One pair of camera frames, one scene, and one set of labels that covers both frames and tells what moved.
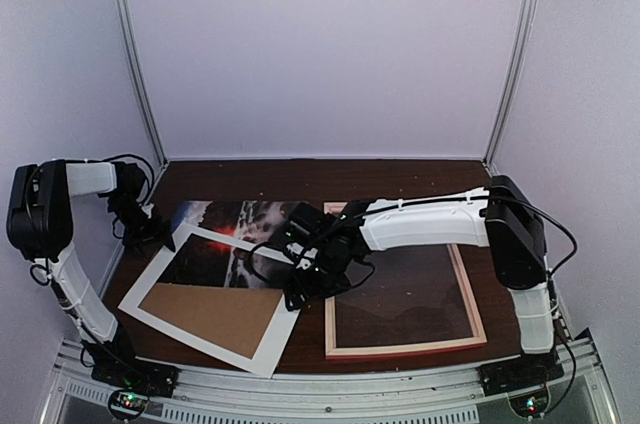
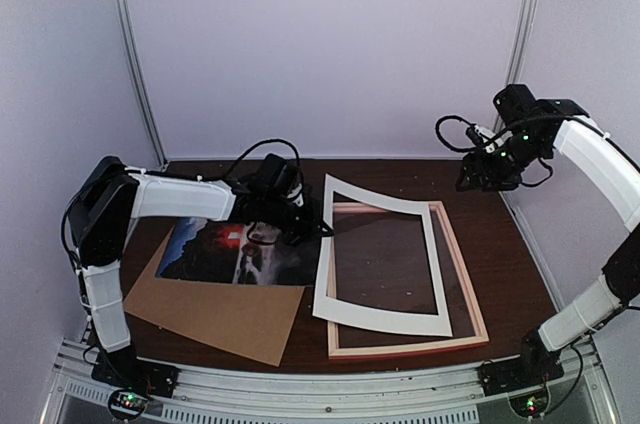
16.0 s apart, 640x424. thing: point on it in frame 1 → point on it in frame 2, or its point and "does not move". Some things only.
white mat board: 279,326 → 327,305
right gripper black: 310,290 → 472,162
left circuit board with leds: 128,402 does not move
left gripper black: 155,233 → 314,227
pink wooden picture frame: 411,347 does not move
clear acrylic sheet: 413,295 does not move
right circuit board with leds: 531,405 does not move
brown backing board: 230,317 does not move
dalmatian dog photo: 206,263 does not move
